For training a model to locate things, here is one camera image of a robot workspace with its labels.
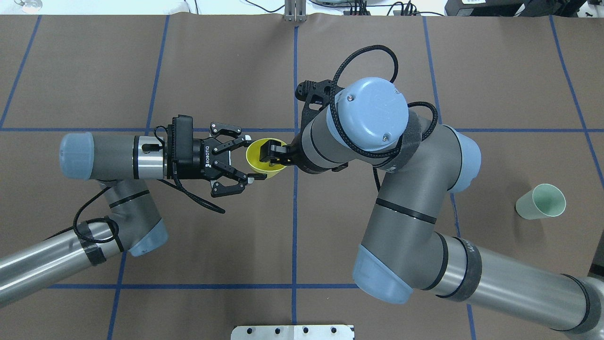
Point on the light green cup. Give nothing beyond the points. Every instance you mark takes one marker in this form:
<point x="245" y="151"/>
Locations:
<point x="543" y="201"/>

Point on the yellow cup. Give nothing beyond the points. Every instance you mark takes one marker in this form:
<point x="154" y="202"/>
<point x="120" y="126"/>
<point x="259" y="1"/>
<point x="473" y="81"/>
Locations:
<point x="257" y="157"/>

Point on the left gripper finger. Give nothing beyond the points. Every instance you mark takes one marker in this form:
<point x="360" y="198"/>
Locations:
<point x="238" y="139"/>
<point x="281" y="162"/>
<point x="241" y="179"/>
<point x="275" y="150"/>

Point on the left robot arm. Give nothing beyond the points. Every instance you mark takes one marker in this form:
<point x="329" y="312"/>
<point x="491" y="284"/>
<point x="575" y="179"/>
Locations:
<point x="122" y="216"/>

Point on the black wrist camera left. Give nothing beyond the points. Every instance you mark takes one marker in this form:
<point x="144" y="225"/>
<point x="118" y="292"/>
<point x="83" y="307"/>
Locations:
<point x="182" y="140"/>

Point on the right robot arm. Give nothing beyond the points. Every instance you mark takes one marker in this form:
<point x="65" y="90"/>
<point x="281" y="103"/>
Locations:
<point x="423" y="161"/>

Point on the brown table mat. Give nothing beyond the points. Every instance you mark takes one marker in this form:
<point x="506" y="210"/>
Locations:
<point x="529" y="91"/>

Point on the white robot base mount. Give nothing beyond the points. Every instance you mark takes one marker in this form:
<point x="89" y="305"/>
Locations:
<point x="294" y="332"/>

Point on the silver camera pole bracket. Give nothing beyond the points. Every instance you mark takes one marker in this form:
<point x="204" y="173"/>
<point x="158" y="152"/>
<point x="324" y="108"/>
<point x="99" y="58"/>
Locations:
<point x="295" y="11"/>

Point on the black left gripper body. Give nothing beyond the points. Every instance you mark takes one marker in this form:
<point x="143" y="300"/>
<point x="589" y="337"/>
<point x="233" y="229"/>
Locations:
<point x="199" y="157"/>

